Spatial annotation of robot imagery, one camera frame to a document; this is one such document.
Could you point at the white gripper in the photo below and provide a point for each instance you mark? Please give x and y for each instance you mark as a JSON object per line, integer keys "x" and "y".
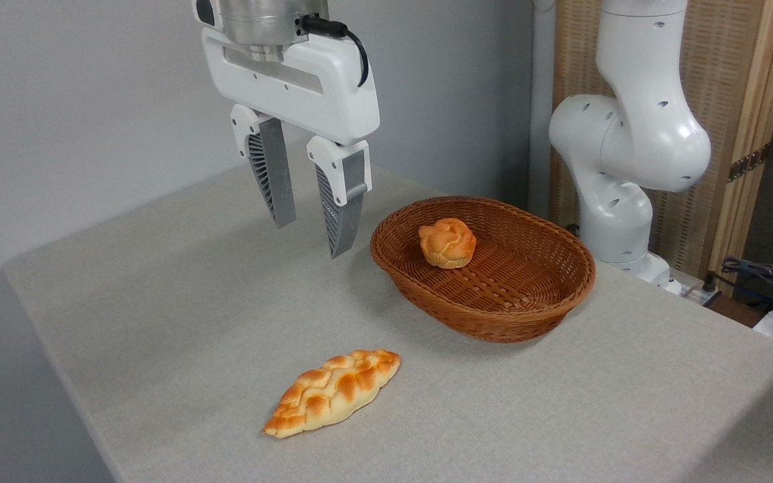
{"x": 306, "y": 94}

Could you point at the long braided bread loaf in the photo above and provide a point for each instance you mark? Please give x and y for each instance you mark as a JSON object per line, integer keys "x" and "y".
{"x": 333, "y": 392}

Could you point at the round knotted bread roll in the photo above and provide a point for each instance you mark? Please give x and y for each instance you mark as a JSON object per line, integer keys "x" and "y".
{"x": 447, "y": 243}

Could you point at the brown wicker oval basket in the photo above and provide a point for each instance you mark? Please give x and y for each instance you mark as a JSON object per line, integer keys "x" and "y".
{"x": 514, "y": 295}

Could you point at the white power strip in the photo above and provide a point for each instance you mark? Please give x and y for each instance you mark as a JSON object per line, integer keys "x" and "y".
{"x": 698, "y": 293}

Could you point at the wooden folding screen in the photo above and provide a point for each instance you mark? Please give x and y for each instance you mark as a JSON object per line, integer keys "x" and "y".
{"x": 722, "y": 80}

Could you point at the brass screen hinge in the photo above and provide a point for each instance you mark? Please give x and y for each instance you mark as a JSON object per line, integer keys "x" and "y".
{"x": 749, "y": 163}

